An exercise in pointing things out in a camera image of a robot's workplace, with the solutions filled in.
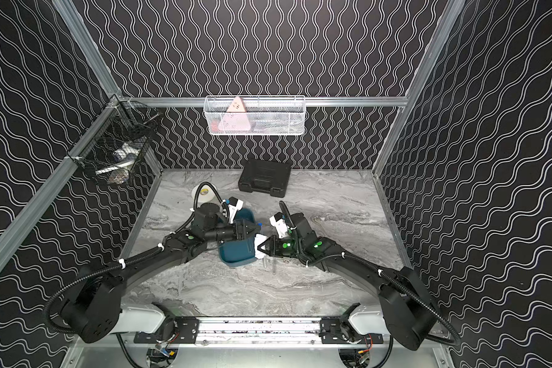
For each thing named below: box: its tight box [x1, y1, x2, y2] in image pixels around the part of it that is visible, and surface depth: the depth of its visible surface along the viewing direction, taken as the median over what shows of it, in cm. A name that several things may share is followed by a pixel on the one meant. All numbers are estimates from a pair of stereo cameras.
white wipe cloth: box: [254, 233, 270, 260], surface depth 79 cm
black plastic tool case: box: [237, 158, 292, 198], surface depth 113 cm
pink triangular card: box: [218, 95, 251, 132], surface depth 91 cm
